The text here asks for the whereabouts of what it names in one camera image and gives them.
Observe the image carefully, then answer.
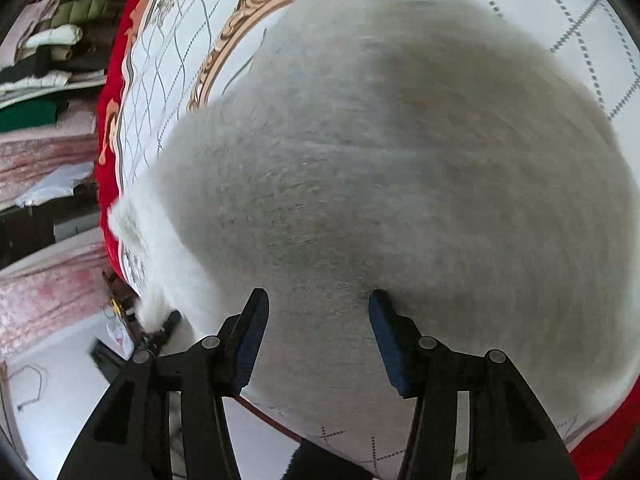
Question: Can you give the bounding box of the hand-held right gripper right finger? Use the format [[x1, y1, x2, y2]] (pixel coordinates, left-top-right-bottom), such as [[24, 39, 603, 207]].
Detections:
[[368, 289, 583, 480]]

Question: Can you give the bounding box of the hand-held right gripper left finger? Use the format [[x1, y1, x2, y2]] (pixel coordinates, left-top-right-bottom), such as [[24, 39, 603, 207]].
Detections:
[[56, 287, 271, 480]]

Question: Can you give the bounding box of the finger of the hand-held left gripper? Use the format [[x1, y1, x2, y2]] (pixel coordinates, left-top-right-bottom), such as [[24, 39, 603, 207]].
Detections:
[[132, 310, 183, 356]]

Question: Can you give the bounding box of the white knit jacket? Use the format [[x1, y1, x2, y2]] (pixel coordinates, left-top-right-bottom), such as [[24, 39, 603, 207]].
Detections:
[[107, 0, 640, 463]]

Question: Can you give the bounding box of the row of hanging clothes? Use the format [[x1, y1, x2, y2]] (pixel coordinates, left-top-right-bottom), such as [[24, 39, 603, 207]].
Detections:
[[0, 0, 132, 133]]

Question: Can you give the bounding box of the dark flat object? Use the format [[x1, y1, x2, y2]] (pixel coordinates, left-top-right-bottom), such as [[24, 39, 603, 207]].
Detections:
[[89, 339, 132, 382]]

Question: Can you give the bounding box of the pink patterned cloth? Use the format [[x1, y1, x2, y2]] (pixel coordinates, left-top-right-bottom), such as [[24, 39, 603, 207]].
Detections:
[[0, 245, 122, 357]]

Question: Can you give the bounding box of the white cloth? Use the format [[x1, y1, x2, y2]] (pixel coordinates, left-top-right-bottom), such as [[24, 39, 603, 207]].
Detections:
[[15, 160, 97, 209]]

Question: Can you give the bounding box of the pink fuzzy blanket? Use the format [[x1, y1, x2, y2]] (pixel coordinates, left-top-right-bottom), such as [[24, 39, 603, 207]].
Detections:
[[0, 110, 101, 207]]

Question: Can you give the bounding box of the red floral blanket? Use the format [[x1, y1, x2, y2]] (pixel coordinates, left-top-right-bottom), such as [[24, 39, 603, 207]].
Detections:
[[95, 0, 640, 480]]

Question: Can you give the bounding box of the white diamond pattern sheet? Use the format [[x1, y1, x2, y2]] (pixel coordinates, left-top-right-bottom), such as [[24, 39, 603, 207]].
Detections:
[[114, 0, 640, 480]]

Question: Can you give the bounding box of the thin dark cable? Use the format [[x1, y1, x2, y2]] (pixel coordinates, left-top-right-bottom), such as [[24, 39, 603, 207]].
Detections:
[[16, 363, 49, 412]]

